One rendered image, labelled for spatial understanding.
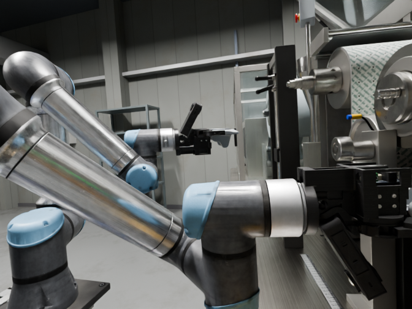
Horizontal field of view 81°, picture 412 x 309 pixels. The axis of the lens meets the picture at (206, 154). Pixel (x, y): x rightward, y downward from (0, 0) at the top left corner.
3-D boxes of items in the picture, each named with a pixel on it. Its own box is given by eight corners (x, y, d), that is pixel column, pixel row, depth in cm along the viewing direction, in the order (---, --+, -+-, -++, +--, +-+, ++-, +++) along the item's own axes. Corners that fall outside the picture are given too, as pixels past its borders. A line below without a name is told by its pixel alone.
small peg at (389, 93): (372, 92, 35) (377, 87, 33) (393, 90, 34) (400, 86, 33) (374, 101, 34) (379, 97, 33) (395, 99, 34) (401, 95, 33)
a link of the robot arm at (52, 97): (5, 24, 53) (168, 173, 61) (32, 45, 64) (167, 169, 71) (-36, 61, 52) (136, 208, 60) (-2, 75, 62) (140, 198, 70)
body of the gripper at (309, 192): (420, 167, 27) (307, 173, 28) (421, 243, 27) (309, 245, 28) (379, 161, 34) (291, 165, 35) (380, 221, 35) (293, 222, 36)
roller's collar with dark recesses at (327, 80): (308, 97, 64) (306, 73, 63) (331, 95, 63) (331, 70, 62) (316, 92, 57) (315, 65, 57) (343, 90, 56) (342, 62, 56)
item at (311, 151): (297, 198, 115) (292, 78, 112) (328, 198, 114) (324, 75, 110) (306, 207, 101) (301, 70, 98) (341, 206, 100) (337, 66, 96)
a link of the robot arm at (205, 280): (224, 282, 42) (221, 221, 42) (273, 321, 33) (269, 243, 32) (184, 301, 38) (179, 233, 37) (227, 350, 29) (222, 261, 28)
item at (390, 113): (370, 87, 40) (400, 61, 33) (383, 86, 40) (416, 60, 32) (377, 130, 38) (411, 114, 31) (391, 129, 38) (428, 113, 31)
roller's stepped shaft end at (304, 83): (286, 92, 63) (285, 80, 62) (309, 90, 62) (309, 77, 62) (288, 89, 59) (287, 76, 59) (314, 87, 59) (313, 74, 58)
